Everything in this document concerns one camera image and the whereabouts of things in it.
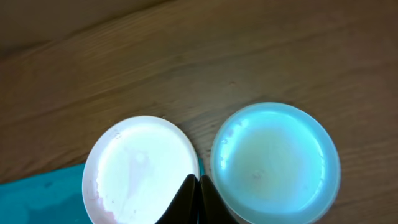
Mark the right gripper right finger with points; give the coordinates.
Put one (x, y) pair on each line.
(211, 208)

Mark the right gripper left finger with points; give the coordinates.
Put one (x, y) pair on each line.
(183, 209)

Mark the white plate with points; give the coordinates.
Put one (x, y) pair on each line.
(135, 169)

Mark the light blue plate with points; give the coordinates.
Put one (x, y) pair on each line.
(274, 163)

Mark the teal plastic tray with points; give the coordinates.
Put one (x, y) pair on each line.
(55, 197)

